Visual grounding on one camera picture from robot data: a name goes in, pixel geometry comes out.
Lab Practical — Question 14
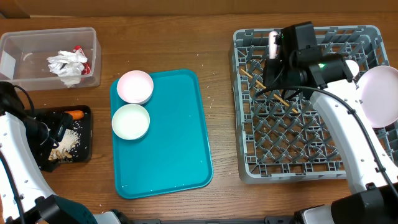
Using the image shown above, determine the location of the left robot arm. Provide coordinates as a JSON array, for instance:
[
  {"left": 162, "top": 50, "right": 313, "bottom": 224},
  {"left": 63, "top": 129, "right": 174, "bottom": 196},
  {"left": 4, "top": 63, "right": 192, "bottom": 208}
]
[{"left": 1, "top": 82, "right": 129, "bottom": 223}]

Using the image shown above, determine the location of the grey dishwasher rack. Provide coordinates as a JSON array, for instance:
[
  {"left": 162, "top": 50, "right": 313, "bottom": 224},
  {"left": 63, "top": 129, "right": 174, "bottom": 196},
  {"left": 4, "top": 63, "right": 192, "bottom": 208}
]
[{"left": 229, "top": 25, "right": 397, "bottom": 184}]

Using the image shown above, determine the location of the black waste tray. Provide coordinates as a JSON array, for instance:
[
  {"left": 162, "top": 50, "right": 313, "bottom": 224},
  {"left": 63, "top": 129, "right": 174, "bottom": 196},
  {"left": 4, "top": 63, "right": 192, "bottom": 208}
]
[{"left": 28, "top": 105, "right": 93, "bottom": 165}]

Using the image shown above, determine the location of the wooden skewer stick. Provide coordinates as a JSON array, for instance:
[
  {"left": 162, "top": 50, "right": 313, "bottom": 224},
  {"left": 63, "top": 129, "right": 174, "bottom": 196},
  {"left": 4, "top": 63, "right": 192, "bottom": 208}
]
[{"left": 240, "top": 68, "right": 299, "bottom": 114}]

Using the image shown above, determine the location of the rice and nuts pile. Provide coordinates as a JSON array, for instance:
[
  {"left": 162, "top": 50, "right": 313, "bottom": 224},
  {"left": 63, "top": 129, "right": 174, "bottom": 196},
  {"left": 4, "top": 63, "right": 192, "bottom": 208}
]
[{"left": 49, "top": 129, "right": 80, "bottom": 161}]

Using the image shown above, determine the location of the orange carrot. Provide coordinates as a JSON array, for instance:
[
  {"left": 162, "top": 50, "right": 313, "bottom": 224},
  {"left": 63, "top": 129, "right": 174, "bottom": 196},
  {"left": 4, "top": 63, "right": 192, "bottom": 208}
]
[{"left": 66, "top": 110, "right": 85, "bottom": 120}]

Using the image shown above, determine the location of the pink round plate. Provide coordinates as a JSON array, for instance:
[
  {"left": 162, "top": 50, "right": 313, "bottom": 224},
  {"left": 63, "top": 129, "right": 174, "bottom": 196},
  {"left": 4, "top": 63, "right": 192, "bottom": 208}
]
[{"left": 357, "top": 65, "right": 397, "bottom": 128}]

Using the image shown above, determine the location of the teal serving tray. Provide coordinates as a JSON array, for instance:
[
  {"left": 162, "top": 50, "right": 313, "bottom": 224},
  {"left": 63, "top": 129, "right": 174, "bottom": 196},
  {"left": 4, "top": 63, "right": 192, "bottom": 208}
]
[{"left": 112, "top": 69, "right": 214, "bottom": 199}]

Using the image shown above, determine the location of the white plastic fork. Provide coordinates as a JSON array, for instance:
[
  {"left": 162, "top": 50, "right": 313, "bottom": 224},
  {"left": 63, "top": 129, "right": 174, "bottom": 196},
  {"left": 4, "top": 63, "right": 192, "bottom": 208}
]
[{"left": 269, "top": 31, "right": 278, "bottom": 59}]

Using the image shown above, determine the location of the clear plastic bin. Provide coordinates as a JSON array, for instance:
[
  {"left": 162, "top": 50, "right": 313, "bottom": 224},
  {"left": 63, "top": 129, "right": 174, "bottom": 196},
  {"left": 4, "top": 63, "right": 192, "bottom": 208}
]
[{"left": 1, "top": 27, "right": 101, "bottom": 91}]

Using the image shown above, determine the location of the pale green bowl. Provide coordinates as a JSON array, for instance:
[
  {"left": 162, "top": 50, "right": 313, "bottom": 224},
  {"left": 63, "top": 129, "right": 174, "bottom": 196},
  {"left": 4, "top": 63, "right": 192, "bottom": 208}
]
[{"left": 111, "top": 104, "right": 150, "bottom": 140}]

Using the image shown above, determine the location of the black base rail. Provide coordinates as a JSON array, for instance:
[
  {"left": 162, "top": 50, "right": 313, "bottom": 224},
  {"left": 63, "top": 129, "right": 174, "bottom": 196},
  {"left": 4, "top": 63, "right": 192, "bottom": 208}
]
[{"left": 119, "top": 216, "right": 297, "bottom": 224}]

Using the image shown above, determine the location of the pink bowl with food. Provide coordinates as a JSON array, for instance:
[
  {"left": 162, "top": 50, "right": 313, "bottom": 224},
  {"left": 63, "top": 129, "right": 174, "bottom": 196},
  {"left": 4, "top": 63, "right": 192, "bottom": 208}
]
[{"left": 116, "top": 70, "right": 154, "bottom": 105}]

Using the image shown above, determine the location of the white napkin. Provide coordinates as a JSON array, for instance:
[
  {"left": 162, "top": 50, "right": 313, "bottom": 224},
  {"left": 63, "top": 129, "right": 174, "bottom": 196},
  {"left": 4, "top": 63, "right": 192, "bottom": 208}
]
[{"left": 47, "top": 50, "right": 88, "bottom": 88}]

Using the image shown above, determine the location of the red foil wrapper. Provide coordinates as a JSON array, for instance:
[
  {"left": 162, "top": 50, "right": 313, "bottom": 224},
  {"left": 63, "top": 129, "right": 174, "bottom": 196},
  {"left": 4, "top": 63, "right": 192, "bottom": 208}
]
[{"left": 73, "top": 45, "right": 91, "bottom": 75}]

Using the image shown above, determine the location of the white paper cup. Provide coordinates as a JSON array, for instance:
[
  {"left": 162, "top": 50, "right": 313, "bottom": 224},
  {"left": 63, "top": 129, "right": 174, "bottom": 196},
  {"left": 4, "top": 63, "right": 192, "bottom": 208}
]
[{"left": 345, "top": 60, "right": 359, "bottom": 78}]

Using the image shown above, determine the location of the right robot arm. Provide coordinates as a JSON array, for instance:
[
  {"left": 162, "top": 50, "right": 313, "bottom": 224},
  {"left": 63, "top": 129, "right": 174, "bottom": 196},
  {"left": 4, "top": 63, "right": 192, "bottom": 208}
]
[{"left": 264, "top": 45, "right": 397, "bottom": 224}]

